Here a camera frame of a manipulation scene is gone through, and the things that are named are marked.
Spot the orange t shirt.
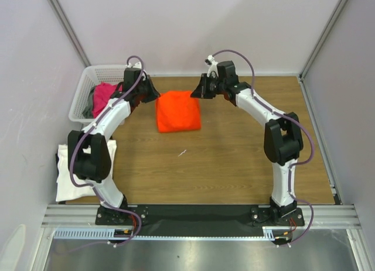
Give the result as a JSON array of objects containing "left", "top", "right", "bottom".
[{"left": 155, "top": 91, "right": 202, "bottom": 133}]

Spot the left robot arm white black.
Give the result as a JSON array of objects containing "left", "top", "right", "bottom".
[{"left": 67, "top": 66, "right": 160, "bottom": 224}]

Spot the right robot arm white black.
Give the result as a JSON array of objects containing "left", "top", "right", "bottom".
[{"left": 190, "top": 56, "right": 304, "bottom": 225}]

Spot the pink t shirt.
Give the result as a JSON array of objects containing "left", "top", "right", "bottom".
[{"left": 92, "top": 82, "right": 117, "bottom": 118}]

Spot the white plastic laundry basket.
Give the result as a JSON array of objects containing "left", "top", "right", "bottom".
[{"left": 69, "top": 64, "right": 126, "bottom": 125}]

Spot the grey t shirt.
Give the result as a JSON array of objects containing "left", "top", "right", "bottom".
[{"left": 82, "top": 86, "right": 96, "bottom": 119}]

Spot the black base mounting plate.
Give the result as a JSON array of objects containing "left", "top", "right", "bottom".
[{"left": 95, "top": 203, "right": 305, "bottom": 238}]

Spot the folded white t shirt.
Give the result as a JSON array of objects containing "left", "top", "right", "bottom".
[{"left": 56, "top": 140, "right": 117, "bottom": 202}]

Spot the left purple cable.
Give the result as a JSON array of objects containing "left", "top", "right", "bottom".
[{"left": 55, "top": 55, "right": 147, "bottom": 254}]

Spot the left aluminium corner post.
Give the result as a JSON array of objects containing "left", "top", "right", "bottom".
[{"left": 47, "top": 0, "right": 91, "bottom": 67}]

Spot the aluminium corner post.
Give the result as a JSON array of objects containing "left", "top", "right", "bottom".
[
  {"left": 47, "top": 0, "right": 91, "bottom": 67},
  {"left": 299, "top": 0, "right": 349, "bottom": 81}
]

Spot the aluminium frame rail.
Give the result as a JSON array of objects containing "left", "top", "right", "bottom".
[{"left": 42, "top": 204, "right": 361, "bottom": 229}]

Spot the white cable duct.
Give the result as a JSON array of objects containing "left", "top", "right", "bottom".
[{"left": 54, "top": 227, "right": 291, "bottom": 242}]

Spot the right aluminium corner post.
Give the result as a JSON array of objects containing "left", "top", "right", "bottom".
[{"left": 299, "top": 0, "right": 349, "bottom": 81}]

